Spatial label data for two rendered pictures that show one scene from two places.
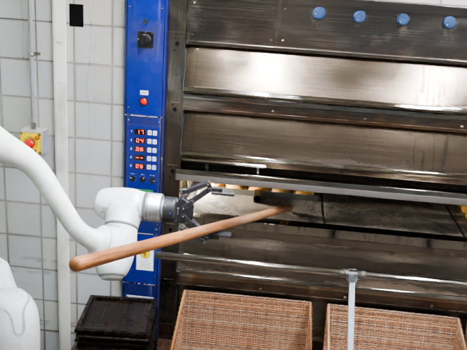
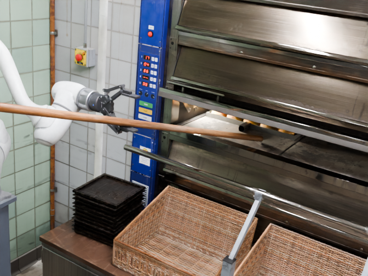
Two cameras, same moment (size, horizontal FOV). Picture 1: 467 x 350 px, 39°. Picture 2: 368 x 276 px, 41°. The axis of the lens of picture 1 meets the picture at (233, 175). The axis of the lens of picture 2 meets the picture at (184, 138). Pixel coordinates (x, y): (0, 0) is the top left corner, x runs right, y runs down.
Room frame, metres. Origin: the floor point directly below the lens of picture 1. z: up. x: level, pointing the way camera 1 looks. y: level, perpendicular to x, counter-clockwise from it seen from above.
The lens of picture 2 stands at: (0.39, -0.96, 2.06)
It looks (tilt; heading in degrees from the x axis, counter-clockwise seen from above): 20 degrees down; 26
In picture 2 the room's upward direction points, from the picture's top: 6 degrees clockwise
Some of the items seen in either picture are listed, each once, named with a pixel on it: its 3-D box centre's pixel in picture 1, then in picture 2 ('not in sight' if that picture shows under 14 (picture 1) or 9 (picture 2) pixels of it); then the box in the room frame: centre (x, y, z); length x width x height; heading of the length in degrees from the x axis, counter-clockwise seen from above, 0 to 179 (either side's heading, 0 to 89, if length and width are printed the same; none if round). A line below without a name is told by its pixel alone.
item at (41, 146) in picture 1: (33, 141); (84, 56); (2.61, 0.82, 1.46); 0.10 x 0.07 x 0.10; 86
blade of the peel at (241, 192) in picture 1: (259, 181); (260, 118); (3.08, -0.13, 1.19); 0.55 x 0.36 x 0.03; 86
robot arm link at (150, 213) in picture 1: (154, 207); (89, 99); (1.92, 0.24, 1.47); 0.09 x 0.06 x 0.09; 176
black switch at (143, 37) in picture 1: (144, 33); not in sight; (2.56, 0.37, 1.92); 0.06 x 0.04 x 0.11; 86
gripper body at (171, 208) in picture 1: (178, 209); (103, 104); (1.92, 0.16, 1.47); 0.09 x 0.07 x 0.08; 86
